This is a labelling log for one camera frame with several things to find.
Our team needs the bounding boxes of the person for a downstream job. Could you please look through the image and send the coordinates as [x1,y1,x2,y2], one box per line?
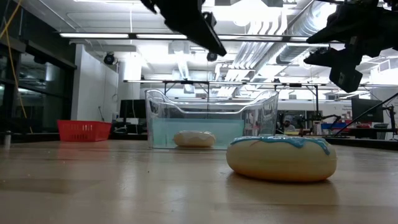
[282,114,297,132]

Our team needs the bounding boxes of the green translucent plastic bin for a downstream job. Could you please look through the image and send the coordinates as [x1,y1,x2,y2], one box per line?
[151,118,246,147]

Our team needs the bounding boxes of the white frosted donut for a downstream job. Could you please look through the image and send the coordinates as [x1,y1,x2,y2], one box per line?
[172,130,217,148]

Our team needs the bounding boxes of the red plastic basket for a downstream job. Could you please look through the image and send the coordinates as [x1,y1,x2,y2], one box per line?
[57,119,113,142]

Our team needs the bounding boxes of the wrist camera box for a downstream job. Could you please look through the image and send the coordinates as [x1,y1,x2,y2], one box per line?
[201,11,218,29]
[328,66,364,94]

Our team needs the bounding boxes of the black slanted rod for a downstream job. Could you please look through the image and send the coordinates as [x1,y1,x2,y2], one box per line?
[333,92,398,138]

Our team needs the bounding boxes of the blue frosted donut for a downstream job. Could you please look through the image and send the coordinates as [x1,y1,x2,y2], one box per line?
[225,136,338,183]

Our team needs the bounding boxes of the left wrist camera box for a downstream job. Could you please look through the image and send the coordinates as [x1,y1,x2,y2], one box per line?
[201,11,218,29]

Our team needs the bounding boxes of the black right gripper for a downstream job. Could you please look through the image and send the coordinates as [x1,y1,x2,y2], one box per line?
[303,0,398,68]

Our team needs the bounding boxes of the black monitor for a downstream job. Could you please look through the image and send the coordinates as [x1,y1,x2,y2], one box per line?
[351,98,384,124]
[119,99,149,119]

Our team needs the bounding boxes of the silver ventilation duct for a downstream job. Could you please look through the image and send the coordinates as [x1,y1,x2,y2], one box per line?
[275,0,340,65]

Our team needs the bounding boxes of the yellow extension cable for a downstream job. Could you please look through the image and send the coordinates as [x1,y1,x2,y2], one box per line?
[0,0,32,134]

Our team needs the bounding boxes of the overhead LED light bar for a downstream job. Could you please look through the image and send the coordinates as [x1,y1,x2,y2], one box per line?
[58,32,312,44]

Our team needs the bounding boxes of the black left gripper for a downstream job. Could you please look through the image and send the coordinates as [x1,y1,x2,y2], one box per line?
[139,0,228,57]

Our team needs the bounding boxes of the clear plastic bin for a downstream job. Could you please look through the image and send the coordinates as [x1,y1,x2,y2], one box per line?
[144,88,280,151]

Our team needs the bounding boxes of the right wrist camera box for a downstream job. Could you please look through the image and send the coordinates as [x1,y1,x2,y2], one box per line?
[328,66,364,94]

